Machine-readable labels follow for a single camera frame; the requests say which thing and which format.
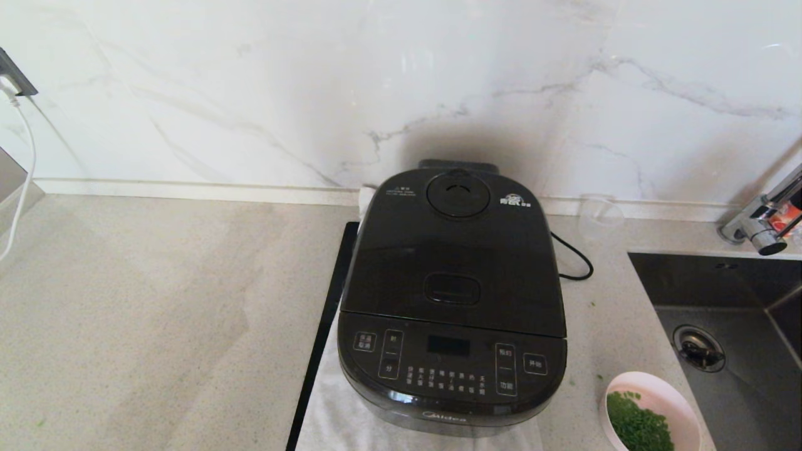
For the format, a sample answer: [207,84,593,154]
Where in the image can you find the black rice cooker lid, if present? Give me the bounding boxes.
[355,158,568,340]

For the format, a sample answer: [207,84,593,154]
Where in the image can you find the pink bowl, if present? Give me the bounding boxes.
[600,371,704,451]

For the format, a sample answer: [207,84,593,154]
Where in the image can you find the black rice cooker body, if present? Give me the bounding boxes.
[337,311,568,438]

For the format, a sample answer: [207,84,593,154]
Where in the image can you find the white towel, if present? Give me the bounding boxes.
[294,184,544,451]

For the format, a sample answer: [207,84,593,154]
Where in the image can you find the clear measuring cup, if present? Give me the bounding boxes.
[578,194,626,242]

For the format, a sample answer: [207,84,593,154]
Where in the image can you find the chopped green vegetables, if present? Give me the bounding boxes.
[607,391,675,451]

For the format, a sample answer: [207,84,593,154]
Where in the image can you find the metal sink drain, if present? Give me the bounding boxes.
[674,324,726,373]

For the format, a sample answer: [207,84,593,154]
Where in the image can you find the steel sink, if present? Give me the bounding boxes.
[628,252,802,451]

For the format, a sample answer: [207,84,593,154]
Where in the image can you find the chrome faucet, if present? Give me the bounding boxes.
[718,164,802,256]

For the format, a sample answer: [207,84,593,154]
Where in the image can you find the grey metal panel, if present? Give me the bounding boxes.
[0,147,46,237]

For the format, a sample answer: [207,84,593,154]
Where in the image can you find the black power cord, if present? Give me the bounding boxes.
[550,231,594,281]

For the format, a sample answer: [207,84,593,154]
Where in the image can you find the white cable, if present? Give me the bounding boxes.
[0,80,37,262]

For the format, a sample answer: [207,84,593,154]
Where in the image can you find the dark wall socket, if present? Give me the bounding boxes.
[0,47,38,98]

